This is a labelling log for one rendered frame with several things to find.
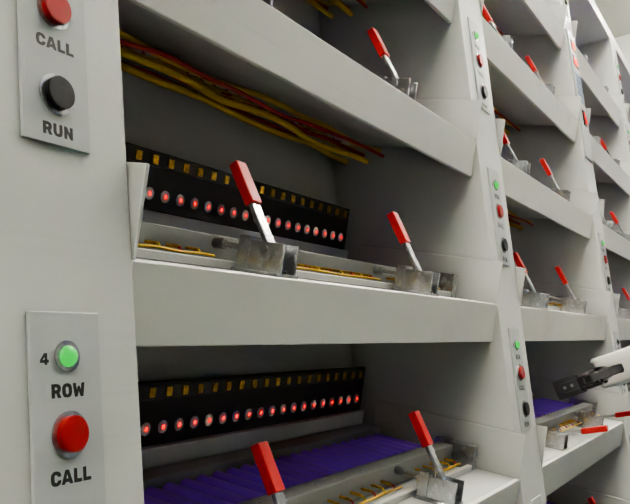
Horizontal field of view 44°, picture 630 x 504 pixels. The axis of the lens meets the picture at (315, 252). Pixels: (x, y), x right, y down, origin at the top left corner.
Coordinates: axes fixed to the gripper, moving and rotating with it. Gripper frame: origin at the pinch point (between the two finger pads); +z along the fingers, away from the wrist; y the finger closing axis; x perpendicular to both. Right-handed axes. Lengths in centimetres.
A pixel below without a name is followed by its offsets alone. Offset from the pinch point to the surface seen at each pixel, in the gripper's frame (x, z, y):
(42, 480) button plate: -1, -3, 110
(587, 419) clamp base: 5.9, 1.3, -8.2
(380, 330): -8, -4, 73
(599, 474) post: 16.6, 7.6, -27.2
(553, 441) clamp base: 6.8, 0.9, 18.5
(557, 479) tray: 11.4, 0.9, 23.7
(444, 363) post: -6.4, 3.1, 42.8
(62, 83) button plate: -18, -8, 108
